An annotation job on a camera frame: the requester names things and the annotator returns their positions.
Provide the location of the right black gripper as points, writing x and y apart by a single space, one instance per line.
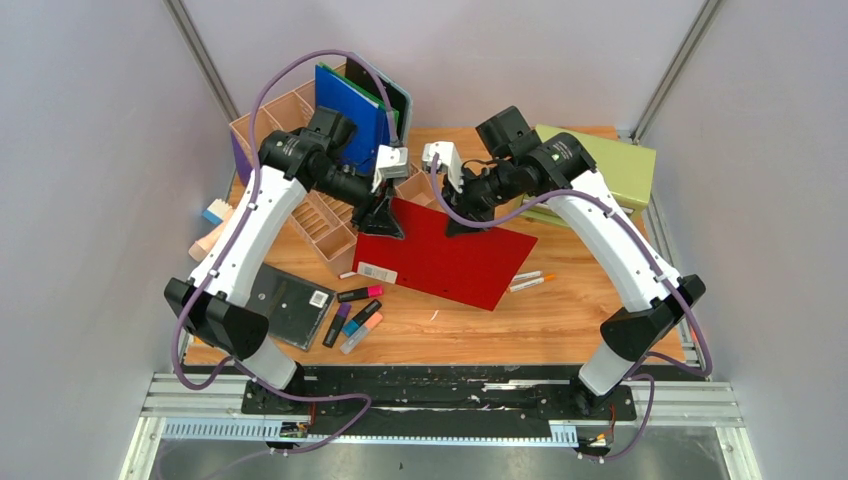
462 204

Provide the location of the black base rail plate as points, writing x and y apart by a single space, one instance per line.
488 403

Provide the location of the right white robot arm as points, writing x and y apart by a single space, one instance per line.
561 172

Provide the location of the white orange marker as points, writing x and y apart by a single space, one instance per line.
527 276

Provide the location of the black clipboard blue back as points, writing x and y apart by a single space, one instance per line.
403 131

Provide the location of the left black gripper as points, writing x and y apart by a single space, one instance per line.
383 220

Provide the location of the blue white eraser block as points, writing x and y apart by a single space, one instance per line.
217 212

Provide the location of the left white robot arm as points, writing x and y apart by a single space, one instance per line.
212 303

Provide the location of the green translucent plastic folder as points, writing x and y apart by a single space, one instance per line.
395 112

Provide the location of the beige rolled tube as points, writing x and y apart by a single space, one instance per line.
203 246

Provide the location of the small orange cap marker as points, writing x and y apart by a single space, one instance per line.
531 283

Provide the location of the black notebook with sticker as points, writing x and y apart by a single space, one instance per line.
294 307

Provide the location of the pink highlighter marker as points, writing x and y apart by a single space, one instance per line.
361 293

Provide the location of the blue highlighter marker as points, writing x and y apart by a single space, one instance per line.
361 317

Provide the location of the purple highlighter marker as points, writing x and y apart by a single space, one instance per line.
336 325

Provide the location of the red binder folder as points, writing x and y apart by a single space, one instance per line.
473 269

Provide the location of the green metal drawer cabinet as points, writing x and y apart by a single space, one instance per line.
628 169

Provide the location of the orange highlighter marker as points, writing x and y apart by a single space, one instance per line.
356 332

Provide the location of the beige plastic file organizer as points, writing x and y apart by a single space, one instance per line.
323 222

